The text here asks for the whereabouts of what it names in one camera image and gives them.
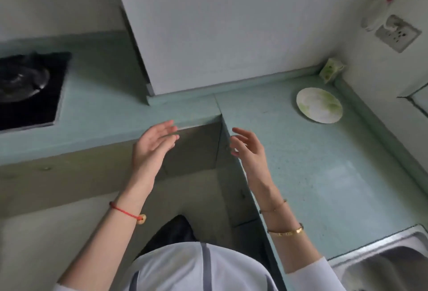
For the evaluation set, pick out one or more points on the person's right hand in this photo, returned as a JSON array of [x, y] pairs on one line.
[[254, 158]]

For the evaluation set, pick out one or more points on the person's left hand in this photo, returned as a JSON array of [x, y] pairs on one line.
[[147, 153]]

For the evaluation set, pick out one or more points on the person's left fingers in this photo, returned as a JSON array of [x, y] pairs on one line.
[[163, 133]]

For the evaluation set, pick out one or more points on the person's right fingers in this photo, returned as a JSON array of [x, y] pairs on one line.
[[241, 140]]

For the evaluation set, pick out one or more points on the person's left forearm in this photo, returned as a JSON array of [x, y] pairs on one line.
[[110, 234]]

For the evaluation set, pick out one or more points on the person's right forearm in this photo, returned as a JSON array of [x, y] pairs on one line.
[[284, 227]]

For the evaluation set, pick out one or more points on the white plate with green stains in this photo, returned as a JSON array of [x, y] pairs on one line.
[[319, 105]]

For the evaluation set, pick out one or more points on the person's dark trousers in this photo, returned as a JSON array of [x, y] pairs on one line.
[[174, 234]]

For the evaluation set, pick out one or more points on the gold bangle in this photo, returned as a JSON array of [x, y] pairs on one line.
[[287, 232]]

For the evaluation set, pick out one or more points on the green and white carton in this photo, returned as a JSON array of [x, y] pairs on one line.
[[331, 69]]

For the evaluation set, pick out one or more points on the black gas stove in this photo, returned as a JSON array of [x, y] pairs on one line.
[[40, 106]]

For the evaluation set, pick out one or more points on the person's white shirt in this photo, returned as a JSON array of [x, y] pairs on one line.
[[200, 270]]

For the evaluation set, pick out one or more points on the metal stove burner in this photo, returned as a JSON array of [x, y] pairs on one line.
[[20, 81]]

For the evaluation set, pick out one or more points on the white plug with red button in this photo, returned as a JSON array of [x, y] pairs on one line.
[[376, 13]]

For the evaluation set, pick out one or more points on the stainless steel sink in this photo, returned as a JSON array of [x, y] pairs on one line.
[[384, 260]]

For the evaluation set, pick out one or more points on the grey wall socket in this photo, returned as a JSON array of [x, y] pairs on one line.
[[399, 35]]

